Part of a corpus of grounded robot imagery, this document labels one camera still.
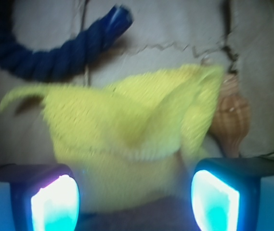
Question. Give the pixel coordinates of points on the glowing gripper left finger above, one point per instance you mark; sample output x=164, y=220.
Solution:
x=38, y=197

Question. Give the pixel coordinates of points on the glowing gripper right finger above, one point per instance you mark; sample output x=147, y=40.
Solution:
x=234, y=194

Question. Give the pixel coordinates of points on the yellow microfiber cloth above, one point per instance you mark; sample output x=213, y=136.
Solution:
x=133, y=141

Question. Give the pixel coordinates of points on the orange spiral seashell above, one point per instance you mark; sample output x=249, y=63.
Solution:
x=232, y=118

